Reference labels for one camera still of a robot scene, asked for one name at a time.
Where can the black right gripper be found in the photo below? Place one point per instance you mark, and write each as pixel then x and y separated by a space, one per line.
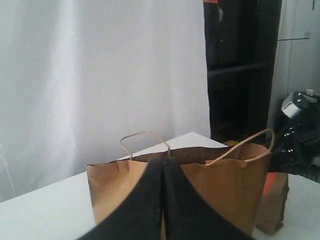
pixel 297 151

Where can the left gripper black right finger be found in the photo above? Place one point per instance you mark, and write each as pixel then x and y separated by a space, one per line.
pixel 186 215

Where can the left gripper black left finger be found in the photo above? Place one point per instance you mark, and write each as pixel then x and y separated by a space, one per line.
pixel 139 216

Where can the brown paper shopping bag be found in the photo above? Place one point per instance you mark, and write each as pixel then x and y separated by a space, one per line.
pixel 230 179

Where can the brown pouch with orange label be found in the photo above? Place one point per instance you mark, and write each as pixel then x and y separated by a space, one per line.
pixel 271 210

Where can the white backdrop curtain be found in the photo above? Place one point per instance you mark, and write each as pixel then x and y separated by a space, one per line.
pixel 78 75

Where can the black metal frame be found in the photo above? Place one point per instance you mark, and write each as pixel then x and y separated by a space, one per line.
pixel 240 41

